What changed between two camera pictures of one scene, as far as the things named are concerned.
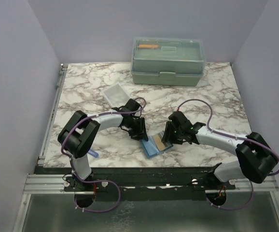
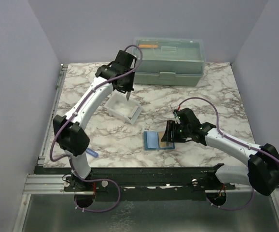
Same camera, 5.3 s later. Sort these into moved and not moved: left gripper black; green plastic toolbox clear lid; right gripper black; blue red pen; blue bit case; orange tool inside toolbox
Moved: left gripper black; blue bit case
Not moved: orange tool inside toolbox; green plastic toolbox clear lid; right gripper black; blue red pen
